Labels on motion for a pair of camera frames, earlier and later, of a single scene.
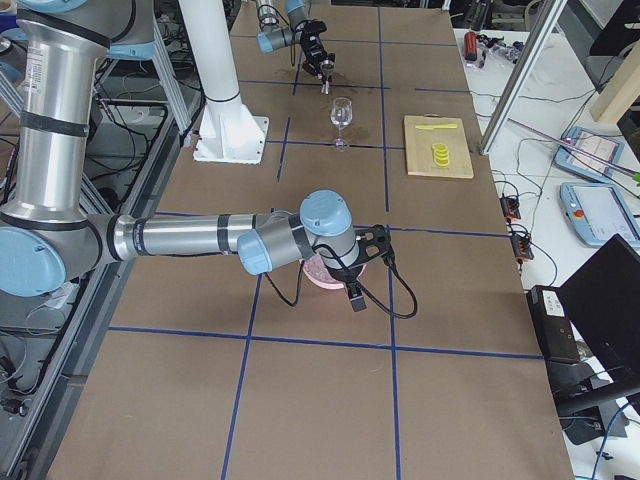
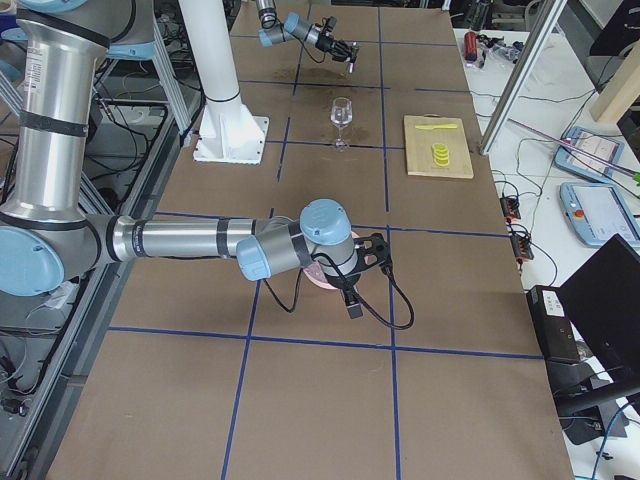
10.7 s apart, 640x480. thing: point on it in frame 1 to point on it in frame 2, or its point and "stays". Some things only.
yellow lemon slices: x=441 y=155 stays
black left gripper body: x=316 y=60 to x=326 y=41
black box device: x=552 y=324 stays
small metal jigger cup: x=327 y=67 to x=354 y=51
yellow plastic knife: x=437 y=126 stays
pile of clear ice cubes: x=315 y=266 stays
